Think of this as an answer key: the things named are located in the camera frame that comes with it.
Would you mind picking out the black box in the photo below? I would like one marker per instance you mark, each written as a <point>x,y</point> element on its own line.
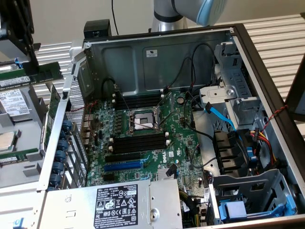
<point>95,28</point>

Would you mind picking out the open grey PC case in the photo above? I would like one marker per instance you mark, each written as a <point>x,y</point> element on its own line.
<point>119,71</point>

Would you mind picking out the grey parts rack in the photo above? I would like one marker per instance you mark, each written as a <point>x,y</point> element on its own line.
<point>26,133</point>

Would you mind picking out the hard disk with white label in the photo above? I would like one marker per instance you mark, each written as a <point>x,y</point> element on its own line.
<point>14,102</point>

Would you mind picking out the blue expansion slot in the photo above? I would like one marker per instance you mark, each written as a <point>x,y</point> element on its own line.
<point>122,165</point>

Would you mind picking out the green graphics card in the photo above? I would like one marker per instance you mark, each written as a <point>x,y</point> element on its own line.
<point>54,100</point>

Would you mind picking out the grey chipset heatsink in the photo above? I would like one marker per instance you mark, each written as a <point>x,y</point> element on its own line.
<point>162,175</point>

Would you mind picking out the grey disk bay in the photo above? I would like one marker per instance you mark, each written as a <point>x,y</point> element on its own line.
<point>238,183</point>

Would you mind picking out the blue disk caddy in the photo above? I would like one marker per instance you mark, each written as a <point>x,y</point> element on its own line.
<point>222,213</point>

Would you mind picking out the blue card retention knob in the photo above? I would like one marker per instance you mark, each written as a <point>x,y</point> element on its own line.
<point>67,125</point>
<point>63,145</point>
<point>58,167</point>
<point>63,135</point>
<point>61,155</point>
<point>55,179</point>

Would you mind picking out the light grey metal panel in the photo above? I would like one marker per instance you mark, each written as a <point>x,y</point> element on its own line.
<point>16,207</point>

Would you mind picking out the silver bracket black tip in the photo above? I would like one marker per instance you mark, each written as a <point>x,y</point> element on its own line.
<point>37,46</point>

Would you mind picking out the short black expansion slot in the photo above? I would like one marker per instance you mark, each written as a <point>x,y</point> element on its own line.
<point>108,177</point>

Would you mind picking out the green motherboard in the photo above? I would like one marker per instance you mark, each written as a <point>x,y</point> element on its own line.
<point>181,143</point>

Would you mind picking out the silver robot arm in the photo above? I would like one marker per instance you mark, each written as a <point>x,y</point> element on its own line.
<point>171,14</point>

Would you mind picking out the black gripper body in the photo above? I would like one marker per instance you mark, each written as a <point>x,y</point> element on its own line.
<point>16,14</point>

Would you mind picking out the blue disk caddy clip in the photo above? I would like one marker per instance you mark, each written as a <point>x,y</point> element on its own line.
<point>18,62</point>

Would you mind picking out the CPU socket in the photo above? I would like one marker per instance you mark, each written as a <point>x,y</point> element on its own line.
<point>143,117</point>

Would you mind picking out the long black expansion slot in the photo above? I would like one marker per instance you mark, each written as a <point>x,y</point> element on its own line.
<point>122,157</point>

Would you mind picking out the coin battery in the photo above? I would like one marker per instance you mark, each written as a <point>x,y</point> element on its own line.
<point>181,100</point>

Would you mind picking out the silver optical drive bay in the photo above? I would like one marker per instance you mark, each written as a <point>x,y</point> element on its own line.
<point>214,94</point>

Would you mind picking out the silver power supply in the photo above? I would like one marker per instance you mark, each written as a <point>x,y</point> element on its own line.
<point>71,202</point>

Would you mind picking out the silver CPU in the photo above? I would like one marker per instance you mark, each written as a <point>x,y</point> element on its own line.
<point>6,141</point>

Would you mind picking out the black fan shroud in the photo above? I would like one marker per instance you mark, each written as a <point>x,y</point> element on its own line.
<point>226,152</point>

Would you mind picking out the black RAM slot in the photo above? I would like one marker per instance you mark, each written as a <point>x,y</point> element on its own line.
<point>140,137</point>
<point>140,141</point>
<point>140,102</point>
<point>140,105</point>
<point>140,95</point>
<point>140,145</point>
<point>140,149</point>
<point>140,99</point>

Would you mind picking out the silver socket cover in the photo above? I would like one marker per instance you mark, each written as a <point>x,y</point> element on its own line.
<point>164,102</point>

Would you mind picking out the green RAM stick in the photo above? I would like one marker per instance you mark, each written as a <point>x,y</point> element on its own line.
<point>50,72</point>
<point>9,158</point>

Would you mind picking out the small blue latch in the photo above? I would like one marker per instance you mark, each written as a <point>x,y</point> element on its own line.
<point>19,224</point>

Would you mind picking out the dark framed panel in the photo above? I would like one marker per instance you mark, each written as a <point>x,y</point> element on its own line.
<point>294,95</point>

